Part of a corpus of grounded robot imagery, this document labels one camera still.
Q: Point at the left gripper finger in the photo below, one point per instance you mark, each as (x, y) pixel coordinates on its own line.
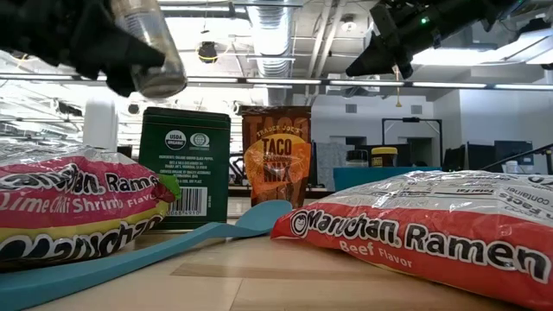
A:
(121, 60)

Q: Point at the yellow lid spice jar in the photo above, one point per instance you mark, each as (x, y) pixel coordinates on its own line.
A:
(383, 156)
(276, 164)

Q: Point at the black lid glass jar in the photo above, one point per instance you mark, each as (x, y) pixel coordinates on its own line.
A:
(357, 159)

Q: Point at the black lid small jar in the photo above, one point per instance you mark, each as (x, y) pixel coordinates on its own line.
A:
(186, 173)

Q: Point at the beef flavor ramen packet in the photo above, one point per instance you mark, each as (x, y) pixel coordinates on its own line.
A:
(432, 242)

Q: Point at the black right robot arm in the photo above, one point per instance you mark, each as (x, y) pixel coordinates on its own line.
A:
(501, 8)

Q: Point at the round ceiling fixture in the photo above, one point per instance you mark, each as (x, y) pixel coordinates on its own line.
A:
(348, 23)

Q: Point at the white column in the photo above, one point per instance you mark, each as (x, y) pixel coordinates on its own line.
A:
(100, 125)

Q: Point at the dark blue rectangular bin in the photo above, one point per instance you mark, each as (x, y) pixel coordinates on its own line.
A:
(371, 177)

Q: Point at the dark computer monitor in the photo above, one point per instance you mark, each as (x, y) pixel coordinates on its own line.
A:
(518, 151)
(479, 157)

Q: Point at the white cup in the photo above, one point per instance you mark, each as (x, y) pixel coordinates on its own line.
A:
(512, 167)

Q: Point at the lime chili shrimp ramen packet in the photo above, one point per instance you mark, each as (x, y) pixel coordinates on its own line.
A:
(65, 203)

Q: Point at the teal plastic spoon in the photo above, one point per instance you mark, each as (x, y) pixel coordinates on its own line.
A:
(263, 218)

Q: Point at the background black rig frame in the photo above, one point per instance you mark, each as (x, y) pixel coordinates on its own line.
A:
(410, 119)

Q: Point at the silver ceiling air duct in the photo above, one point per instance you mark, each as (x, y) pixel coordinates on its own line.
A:
(272, 39)

